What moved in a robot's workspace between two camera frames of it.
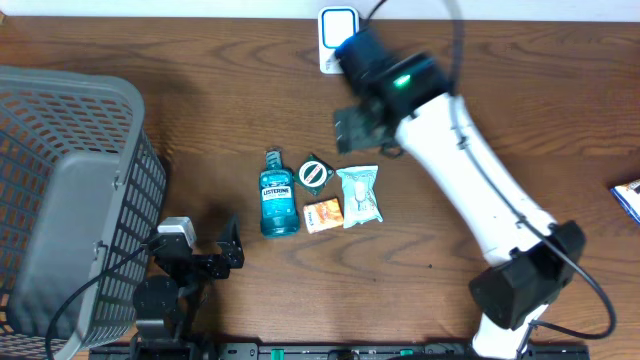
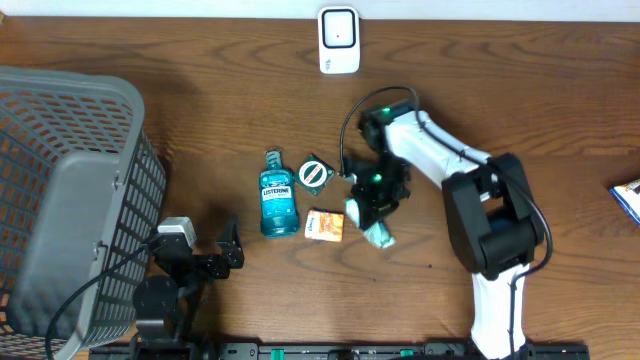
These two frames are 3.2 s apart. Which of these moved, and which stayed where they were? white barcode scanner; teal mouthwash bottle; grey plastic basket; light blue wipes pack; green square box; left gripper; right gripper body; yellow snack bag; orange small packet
Moved: light blue wipes pack; right gripper body; orange small packet
Stayed: teal mouthwash bottle; white barcode scanner; green square box; yellow snack bag; grey plastic basket; left gripper
